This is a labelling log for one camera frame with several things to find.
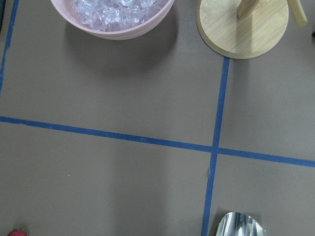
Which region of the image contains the red strawberry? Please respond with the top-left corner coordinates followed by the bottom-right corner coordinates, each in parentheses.
top-left (7, 229), bottom-right (29, 236)

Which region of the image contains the pink bowl of ice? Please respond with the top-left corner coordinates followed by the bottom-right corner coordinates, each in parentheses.
top-left (51, 0), bottom-right (174, 40)

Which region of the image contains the round wooden stand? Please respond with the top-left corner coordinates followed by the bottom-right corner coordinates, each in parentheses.
top-left (196, 0), bottom-right (308, 59)

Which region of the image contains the metal scoop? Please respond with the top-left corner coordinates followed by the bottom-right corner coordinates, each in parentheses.
top-left (215, 212), bottom-right (267, 236)

